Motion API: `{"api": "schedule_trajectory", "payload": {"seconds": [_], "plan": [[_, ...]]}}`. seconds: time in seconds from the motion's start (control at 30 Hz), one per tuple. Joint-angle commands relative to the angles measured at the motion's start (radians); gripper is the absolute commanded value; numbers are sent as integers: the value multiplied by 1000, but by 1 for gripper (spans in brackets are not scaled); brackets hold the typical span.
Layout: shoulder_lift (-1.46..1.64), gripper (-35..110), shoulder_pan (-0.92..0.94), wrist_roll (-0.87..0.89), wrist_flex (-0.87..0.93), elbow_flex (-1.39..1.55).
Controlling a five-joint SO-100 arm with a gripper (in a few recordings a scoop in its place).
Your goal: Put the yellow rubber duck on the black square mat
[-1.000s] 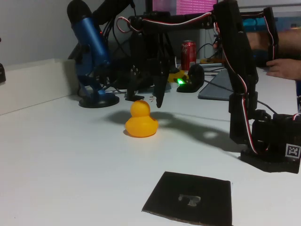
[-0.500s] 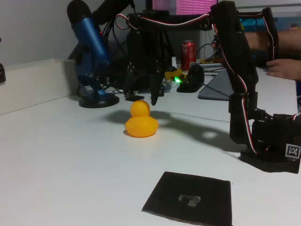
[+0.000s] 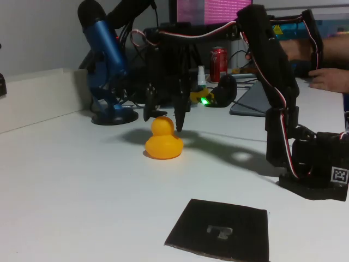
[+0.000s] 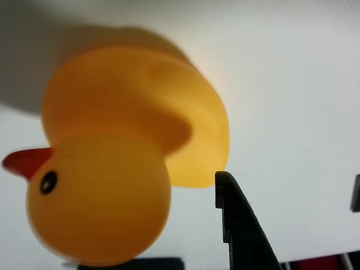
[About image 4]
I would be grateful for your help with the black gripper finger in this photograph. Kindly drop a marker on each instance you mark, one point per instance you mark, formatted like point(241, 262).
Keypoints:
point(244, 230)

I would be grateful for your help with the yellow rubber duck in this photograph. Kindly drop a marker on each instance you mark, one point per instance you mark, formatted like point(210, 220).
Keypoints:
point(112, 182)

